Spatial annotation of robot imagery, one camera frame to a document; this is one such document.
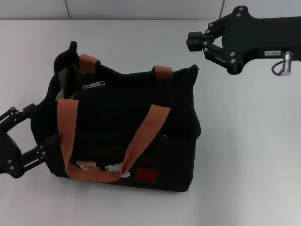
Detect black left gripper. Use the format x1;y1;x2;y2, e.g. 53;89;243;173
0;102;60;179

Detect right arm connector cable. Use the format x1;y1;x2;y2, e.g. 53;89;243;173
271;50;293;77

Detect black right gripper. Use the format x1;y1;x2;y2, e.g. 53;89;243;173
186;6;301;76

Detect black food bag orange handles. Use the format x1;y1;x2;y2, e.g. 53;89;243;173
30;41;202;194

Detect silver zipper pull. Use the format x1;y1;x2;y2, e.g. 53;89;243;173
82;80;106;90

